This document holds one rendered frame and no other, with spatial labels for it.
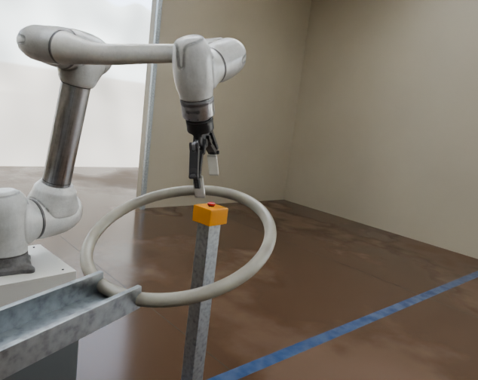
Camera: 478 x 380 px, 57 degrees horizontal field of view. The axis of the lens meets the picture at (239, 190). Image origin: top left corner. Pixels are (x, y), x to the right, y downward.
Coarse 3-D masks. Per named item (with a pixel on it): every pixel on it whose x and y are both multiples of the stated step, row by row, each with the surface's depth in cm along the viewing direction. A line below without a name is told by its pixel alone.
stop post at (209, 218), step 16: (208, 208) 202; (224, 208) 207; (208, 224) 201; (208, 240) 205; (208, 256) 208; (192, 272) 213; (208, 272) 210; (192, 288) 214; (192, 304) 214; (208, 304) 215; (192, 320) 215; (208, 320) 218; (192, 336) 216; (192, 352) 216; (192, 368) 217
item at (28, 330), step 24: (72, 288) 89; (96, 288) 95; (0, 312) 76; (24, 312) 80; (48, 312) 85; (72, 312) 86; (96, 312) 81; (120, 312) 87; (0, 336) 76; (24, 336) 69; (48, 336) 72; (72, 336) 77; (0, 360) 65; (24, 360) 69
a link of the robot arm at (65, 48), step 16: (64, 32) 129; (64, 48) 126; (80, 48) 125; (96, 48) 124; (112, 48) 124; (128, 48) 125; (144, 48) 126; (160, 48) 126; (224, 48) 118; (240, 48) 123; (64, 64) 132; (96, 64) 127; (112, 64) 127; (128, 64) 128; (240, 64) 123; (224, 80) 121
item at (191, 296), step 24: (168, 192) 129; (192, 192) 129; (216, 192) 127; (240, 192) 124; (120, 216) 122; (264, 216) 113; (96, 240) 112; (264, 240) 104; (264, 264) 99; (120, 288) 93; (216, 288) 91
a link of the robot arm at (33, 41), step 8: (24, 32) 132; (32, 32) 130; (40, 32) 129; (48, 32) 129; (72, 32) 139; (24, 40) 132; (32, 40) 130; (40, 40) 128; (48, 40) 128; (24, 48) 133; (32, 48) 131; (40, 48) 129; (48, 48) 128; (32, 56) 133; (40, 56) 131; (48, 56) 130; (48, 64) 138; (56, 64) 137
